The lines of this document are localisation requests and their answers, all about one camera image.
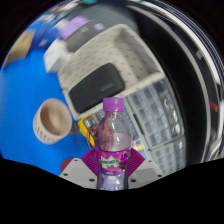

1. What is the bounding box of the blue box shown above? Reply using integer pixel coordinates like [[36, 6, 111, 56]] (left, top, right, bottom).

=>
[[33, 19, 63, 48]]

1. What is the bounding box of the yellow multimeter with red leads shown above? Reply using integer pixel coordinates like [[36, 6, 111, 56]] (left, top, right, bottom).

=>
[[77, 114, 101, 148]]

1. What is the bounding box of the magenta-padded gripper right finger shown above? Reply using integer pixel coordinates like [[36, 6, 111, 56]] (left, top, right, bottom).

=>
[[125, 148, 165, 189]]

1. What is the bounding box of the black rectangular case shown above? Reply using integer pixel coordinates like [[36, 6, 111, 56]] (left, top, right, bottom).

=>
[[68, 63, 126, 114]]

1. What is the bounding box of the purple bag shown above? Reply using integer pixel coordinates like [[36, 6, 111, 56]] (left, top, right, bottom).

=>
[[59, 15, 91, 40]]

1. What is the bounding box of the white box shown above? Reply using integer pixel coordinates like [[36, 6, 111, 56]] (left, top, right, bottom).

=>
[[43, 39, 73, 74]]

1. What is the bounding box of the white perforated tray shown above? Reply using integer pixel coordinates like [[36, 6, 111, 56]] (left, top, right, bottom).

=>
[[57, 23, 167, 121]]

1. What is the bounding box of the grey small-parts drawer cabinet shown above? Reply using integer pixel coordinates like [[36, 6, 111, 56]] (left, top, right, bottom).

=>
[[146, 134, 188, 174], [93, 78, 186, 149]]

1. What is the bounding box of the clear bottle with purple cap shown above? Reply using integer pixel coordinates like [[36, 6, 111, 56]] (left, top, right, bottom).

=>
[[94, 97, 133, 192]]

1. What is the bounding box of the beige patterned cup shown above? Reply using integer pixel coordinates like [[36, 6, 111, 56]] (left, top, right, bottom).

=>
[[32, 98, 73, 146]]

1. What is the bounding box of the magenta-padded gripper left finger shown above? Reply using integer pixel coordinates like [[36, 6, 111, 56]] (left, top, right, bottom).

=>
[[59, 148, 101, 190]]

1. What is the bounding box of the dark grey flat box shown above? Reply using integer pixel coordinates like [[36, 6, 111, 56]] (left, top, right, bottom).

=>
[[64, 24, 101, 53]]

